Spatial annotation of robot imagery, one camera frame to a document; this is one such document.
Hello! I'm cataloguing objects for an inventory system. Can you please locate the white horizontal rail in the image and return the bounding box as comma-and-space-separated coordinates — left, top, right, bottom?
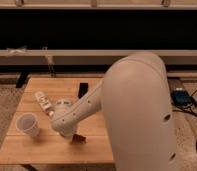
0, 49, 197, 65

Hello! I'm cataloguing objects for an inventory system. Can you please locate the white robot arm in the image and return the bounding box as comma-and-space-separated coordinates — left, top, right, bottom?
51, 51, 179, 171

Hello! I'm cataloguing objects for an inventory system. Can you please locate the black rectangular block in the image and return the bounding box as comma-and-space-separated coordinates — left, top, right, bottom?
78, 83, 88, 98

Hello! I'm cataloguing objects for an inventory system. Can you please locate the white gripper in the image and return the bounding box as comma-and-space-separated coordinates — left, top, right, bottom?
59, 125, 78, 142

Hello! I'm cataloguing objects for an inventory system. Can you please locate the white tube bottle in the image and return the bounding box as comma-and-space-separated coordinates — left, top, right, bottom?
34, 91, 54, 118

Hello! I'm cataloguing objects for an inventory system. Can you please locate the wooden table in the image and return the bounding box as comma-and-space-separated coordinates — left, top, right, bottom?
0, 78, 113, 165

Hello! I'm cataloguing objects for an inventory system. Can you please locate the translucent plastic cup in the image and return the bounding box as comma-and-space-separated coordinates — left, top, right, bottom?
16, 113, 40, 137

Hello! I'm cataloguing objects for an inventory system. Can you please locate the red pepper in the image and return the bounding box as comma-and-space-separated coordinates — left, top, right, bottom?
72, 134, 86, 143

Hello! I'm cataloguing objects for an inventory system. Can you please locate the blue device on floor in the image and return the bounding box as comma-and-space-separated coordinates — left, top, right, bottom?
171, 88, 192, 106

